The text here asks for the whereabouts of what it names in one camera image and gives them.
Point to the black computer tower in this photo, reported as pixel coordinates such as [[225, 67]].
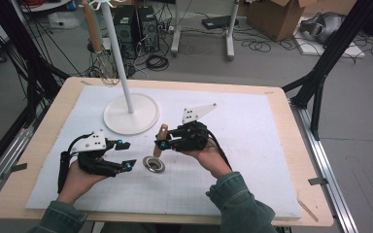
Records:
[[148, 26], [124, 29]]

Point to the white metal floor frame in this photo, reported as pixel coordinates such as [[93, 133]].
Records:
[[230, 39]]

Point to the person's right hand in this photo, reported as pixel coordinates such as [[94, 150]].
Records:
[[212, 160]]

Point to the white power adapter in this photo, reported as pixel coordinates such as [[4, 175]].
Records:
[[108, 43]]

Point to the white grid mat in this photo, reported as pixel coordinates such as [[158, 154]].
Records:
[[239, 145]]

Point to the white hook rack stand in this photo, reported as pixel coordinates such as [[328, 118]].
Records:
[[131, 116]]

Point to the light wooden table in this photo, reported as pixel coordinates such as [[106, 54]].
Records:
[[13, 194]]

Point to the flat black device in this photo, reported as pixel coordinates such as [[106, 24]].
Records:
[[218, 22]]

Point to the grey helmet-like device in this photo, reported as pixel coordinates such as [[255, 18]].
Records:
[[323, 27]]

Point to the brown cardboard box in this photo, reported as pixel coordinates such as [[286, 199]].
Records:
[[278, 19]]

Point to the thin wooden stick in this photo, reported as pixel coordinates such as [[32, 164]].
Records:
[[307, 210]]

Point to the silver metal rail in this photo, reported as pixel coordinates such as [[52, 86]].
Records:
[[327, 161], [0, 168]]

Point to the white foam board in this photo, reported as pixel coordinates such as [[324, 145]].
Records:
[[353, 51]]

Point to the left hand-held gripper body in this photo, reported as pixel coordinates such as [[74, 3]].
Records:
[[94, 161]]

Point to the grey metal bracket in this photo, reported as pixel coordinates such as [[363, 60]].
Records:
[[318, 181], [14, 169]]

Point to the round white side table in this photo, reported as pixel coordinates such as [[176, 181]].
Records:
[[51, 5]]

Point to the person's left hand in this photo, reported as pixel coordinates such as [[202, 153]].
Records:
[[76, 187]]

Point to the clear plastic bag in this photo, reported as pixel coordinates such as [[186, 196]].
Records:
[[63, 20]]

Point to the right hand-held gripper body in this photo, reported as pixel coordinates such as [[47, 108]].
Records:
[[191, 137]]

